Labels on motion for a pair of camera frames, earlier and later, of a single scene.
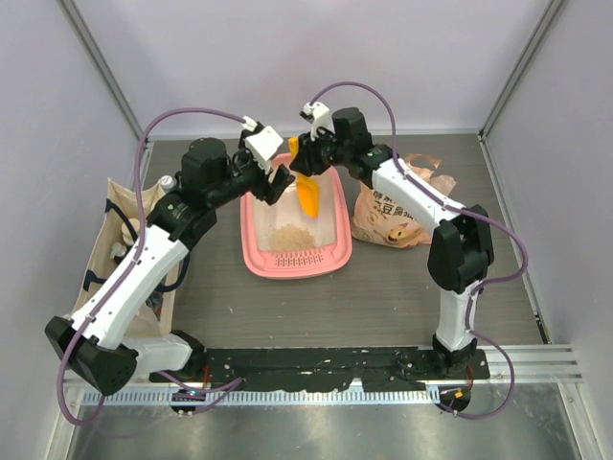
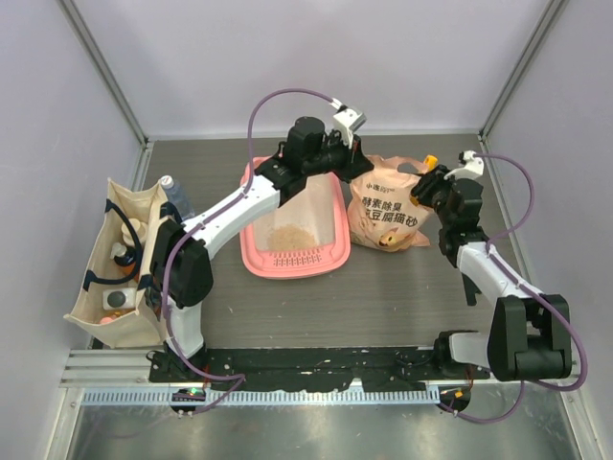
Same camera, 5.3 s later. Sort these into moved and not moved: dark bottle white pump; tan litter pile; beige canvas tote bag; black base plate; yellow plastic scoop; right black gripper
Moved: yellow plastic scoop; right black gripper
Not moved: dark bottle white pump; tan litter pile; black base plate; beige canvas tote bag
